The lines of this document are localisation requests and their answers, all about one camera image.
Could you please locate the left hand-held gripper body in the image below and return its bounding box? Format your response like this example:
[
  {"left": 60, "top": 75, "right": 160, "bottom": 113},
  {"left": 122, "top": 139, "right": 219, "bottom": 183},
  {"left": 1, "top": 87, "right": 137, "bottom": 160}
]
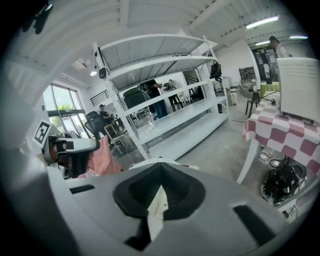
[{"left": 32, "top": 119, "right": 70, "bottom": 180}]

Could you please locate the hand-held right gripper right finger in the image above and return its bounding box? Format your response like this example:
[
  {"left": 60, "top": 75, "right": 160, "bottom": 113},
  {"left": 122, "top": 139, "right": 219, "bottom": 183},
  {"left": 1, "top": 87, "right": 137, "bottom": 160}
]
[{"left": 151, "top": 161, "right": 289, "bottom": 256}]

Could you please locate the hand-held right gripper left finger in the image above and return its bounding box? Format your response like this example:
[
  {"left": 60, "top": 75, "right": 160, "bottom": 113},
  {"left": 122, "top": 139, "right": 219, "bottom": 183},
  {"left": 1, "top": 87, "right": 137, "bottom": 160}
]
[{"left": 46, "top": 161, "right": 164, "bottom": 256}]

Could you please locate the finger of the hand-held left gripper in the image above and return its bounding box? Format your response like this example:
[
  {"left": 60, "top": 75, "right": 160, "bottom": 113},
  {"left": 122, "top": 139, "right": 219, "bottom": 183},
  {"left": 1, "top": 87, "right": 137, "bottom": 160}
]
[{"left": 47, "top": 135, "right": 101, "bottom": 179}]

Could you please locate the black mesh office chair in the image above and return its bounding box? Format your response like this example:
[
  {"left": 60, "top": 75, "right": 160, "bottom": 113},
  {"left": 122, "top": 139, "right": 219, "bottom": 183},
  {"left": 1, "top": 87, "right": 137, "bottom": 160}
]
[{"left": 84, "top": 110, "right": 107, "bottom": 141}]

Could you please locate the pink cloth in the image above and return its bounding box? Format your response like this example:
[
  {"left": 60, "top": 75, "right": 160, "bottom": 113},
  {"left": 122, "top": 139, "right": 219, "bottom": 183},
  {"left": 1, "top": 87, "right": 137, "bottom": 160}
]
[{"left": 77, "top": 135, "right": 124, "bottom": 179}]

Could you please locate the large glass window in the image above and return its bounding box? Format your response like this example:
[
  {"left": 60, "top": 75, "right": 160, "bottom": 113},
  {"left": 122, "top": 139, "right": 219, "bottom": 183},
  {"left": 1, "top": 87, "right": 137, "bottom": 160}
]
[{"left": 42, "top": 84, "right": 89, "bottom": 137}]

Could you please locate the light wooden chair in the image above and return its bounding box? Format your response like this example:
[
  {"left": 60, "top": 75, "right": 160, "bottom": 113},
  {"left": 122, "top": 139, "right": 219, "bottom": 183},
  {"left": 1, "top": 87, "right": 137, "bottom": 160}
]
[{"left": 104, "top": 121, "right": 129, "bottom": 150}]

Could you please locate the white table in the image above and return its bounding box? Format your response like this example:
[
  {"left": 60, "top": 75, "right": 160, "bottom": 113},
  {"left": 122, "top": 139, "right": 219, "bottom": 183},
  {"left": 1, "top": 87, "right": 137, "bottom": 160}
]
[{"left": 236, "top": 99, "right": 320, "bottom": 185}]

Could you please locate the green black armchair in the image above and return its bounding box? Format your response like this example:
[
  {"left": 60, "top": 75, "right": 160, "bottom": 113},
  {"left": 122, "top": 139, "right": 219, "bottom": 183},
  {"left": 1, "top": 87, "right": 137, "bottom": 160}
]
[{"left": 123, "top": 88, "right": 151, "bottom": 111}]

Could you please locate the white power strip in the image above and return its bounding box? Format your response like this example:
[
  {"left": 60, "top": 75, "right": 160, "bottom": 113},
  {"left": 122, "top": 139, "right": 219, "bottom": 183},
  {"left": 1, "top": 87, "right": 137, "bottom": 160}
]
[{"left": 281, "top": 204, "right": 299, "bottom": 219}]

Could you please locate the clear glass jar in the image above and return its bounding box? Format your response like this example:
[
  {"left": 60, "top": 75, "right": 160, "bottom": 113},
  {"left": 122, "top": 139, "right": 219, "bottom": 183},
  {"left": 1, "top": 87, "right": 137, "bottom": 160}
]
[{"left": 259, "top": 149, "right": 274, "bottom": 165}]

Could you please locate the white metal shelving rack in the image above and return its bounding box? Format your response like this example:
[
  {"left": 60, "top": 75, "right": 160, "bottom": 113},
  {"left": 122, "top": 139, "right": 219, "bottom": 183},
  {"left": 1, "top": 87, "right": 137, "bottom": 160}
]
[{"left": 91, "top": 33, "right": 230, "bottom": 161}]

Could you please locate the red white checkered tablecloth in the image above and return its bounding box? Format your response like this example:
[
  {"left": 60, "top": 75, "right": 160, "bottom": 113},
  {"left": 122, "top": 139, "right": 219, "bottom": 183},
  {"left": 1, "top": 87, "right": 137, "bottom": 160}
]
[{"left": 242, "top": 99, "right": 320, "bottom": 176}]

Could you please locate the grey dining chair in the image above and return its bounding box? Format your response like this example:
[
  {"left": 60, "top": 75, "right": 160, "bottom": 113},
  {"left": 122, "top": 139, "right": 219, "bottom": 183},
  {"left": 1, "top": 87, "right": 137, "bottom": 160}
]
[{"left": 238, "top": 83, "right": 261, "bottom": 119}]

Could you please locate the green tablecloth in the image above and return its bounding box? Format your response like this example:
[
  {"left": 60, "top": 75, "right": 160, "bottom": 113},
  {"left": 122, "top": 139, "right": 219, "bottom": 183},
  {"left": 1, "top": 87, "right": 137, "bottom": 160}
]
[{"left": 259, "top": 81, "right": 281, "bottom": 99}]

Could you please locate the black hanging bag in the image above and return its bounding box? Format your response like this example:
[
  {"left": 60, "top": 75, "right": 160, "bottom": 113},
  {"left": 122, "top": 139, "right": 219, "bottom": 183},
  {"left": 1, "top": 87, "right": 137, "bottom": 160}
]
[{"left": 209, "top": 59, "right": 223, "bottom": 82}]

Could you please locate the white box appliance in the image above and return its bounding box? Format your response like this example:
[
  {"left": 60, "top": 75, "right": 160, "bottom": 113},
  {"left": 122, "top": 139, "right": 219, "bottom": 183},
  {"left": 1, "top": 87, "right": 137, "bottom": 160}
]
[{"left": 275, "top": 57, "right": 320, "bottom": 121}]

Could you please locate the long ceiling tube light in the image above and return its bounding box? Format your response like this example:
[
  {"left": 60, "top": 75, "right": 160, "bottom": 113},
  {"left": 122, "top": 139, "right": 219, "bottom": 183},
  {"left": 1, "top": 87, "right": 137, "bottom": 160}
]
[{"left": 245, "top": 15, "right": 280, "bottom": 30}]

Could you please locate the black wall railing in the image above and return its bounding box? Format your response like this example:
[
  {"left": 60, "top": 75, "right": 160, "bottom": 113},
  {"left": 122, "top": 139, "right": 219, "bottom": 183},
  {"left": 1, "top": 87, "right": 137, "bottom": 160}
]
[{"left": 89, "top": 90, "right": 110, "bottom": 106}]

